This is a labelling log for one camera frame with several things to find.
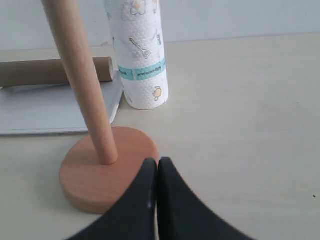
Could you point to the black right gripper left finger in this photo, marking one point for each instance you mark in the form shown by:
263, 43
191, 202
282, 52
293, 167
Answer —
132, 217

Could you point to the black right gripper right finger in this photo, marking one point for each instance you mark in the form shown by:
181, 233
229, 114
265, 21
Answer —
181, 215

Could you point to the brown cardboard tube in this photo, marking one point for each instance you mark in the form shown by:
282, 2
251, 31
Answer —
47, 72

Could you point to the printed paper towel roll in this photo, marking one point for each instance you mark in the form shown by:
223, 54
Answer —
137, 37

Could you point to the wooden paper towel holder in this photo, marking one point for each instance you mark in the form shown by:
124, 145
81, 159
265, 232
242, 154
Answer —
99, 168

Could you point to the white rectangular tray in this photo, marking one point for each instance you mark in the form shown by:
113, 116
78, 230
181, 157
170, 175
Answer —
40, 109

